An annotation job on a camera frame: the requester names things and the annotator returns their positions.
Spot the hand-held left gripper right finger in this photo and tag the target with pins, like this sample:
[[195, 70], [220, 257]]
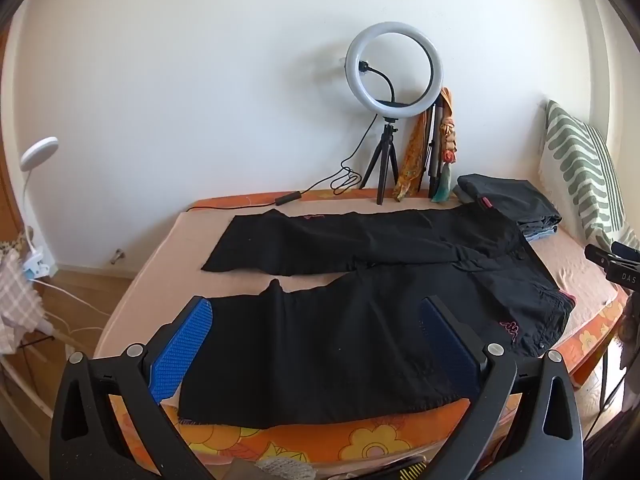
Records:
[[450, 350]]

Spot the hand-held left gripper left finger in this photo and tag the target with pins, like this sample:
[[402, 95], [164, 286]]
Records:
[[185, 345]]

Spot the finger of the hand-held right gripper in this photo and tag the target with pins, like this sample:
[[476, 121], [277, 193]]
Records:
[[626, 250], [599, 255]]

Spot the black pants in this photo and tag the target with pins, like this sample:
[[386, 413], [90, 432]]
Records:
[[325, 350]]

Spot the folded dark grey pants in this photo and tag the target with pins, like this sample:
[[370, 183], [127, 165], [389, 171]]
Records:
[[510, 200]]

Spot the folded blue jeans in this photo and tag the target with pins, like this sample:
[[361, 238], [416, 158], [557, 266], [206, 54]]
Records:
[[537, 233]]

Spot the green striped white pillow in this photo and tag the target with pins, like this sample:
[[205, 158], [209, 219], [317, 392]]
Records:
[[575, 160]]

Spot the small metal floor fitting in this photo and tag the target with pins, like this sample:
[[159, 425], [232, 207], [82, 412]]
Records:
[[117, 256]]

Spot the grey knitted item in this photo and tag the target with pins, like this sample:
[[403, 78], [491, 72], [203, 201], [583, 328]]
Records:
[[287, 466]]

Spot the teal cloth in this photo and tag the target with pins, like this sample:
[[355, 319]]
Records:
[[442, 187]]

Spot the checked cloth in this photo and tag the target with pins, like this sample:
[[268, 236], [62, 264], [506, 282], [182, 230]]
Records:
[[15, 290]]

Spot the orange patterned scarf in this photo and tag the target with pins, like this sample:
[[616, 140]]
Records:
[[407, 170]]

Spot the folded grey tripod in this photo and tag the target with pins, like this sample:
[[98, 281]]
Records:
[[433, 160]]

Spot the braided colourful scarf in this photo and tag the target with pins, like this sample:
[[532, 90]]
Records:
[[448, 135]]

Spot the white clip desk lamp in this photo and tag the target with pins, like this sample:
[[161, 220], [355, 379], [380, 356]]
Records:
[[40, 149]]

